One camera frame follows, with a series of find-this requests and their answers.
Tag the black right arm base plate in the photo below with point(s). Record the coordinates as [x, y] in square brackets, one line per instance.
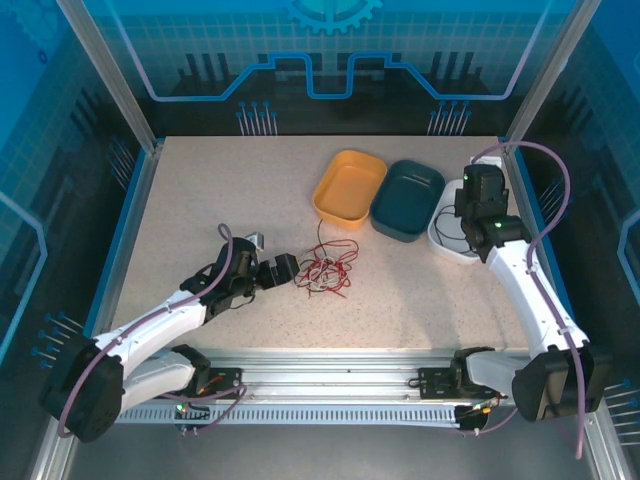
[432, 382]

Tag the grey metal front tray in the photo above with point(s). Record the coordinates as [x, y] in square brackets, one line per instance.
[325, 450]

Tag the aluminium table side rail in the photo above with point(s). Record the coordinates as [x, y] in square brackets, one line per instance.
[519, 185]
[143, 185]

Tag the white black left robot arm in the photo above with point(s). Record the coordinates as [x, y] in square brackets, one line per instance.
[150, 325]

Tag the white plastic bin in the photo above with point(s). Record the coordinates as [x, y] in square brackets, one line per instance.
[450, 235]

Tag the orange plastic bin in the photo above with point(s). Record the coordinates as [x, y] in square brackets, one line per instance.
[350, 190]

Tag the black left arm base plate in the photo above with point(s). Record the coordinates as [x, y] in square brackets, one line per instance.
[225, 380]

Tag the aluminium front rail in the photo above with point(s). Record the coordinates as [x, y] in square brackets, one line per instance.
[325, 372]

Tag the teal plastic bin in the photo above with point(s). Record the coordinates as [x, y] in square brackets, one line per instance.
[405, 195]

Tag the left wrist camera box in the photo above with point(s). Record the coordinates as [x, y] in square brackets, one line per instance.
[257, 240]

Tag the blue printed enclosure panel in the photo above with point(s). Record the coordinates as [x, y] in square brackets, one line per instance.
[325, 50]
[40, 150]
[600, 150]

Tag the aluminium frame post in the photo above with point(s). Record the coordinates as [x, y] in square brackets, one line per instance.
[114, 75]
[548, 70]

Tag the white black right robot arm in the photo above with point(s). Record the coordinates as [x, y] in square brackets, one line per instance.
[530, 300]

